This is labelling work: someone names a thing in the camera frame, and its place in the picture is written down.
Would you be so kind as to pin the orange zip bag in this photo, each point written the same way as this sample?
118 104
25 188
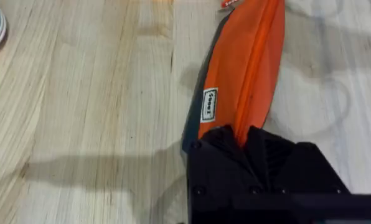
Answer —
241 65

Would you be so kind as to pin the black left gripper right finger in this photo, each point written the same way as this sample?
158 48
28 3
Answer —
297 168

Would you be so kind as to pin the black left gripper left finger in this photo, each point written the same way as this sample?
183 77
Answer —
216 161

